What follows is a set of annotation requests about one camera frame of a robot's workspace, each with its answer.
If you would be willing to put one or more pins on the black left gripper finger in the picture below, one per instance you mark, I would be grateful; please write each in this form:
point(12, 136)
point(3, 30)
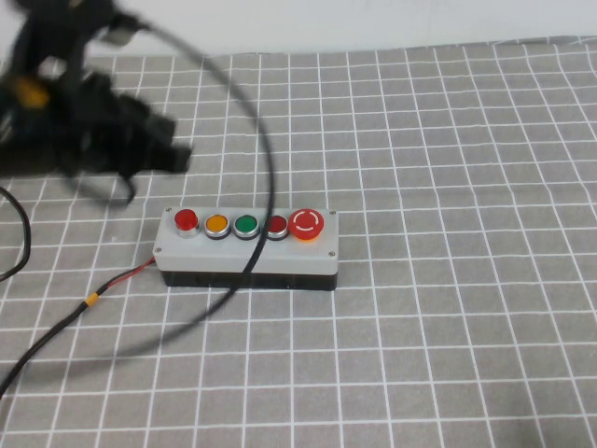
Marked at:
point(158, 126)
point(175, 158)

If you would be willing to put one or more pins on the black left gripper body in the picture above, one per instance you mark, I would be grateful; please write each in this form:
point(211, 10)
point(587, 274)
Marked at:
point(107, 135)

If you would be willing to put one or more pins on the dark red push button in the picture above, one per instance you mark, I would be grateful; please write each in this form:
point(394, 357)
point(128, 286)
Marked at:
point(280, 226)

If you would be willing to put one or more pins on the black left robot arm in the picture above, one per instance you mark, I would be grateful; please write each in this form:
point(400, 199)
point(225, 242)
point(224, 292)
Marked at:
point(32, 135)

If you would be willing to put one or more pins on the yellow push button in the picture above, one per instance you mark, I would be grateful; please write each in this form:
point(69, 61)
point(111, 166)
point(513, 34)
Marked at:
point(217, 224)

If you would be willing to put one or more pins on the green push button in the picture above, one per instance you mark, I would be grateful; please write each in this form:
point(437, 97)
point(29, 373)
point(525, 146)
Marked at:
point(246, 225)

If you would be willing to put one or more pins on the grey black button control box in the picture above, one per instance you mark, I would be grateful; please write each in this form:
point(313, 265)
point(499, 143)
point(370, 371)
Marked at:
point(210, 261)

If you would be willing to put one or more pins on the red mushroom emergency stop button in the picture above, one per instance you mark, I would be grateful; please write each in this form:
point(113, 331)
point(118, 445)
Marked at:
point(306, 223)

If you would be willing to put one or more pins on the red indicator lamp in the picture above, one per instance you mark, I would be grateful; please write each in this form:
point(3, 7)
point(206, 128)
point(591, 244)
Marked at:
point(186, 219)

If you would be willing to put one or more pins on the grey white-checked tablecloth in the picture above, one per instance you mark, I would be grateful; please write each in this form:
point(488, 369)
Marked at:
point(420, 280)

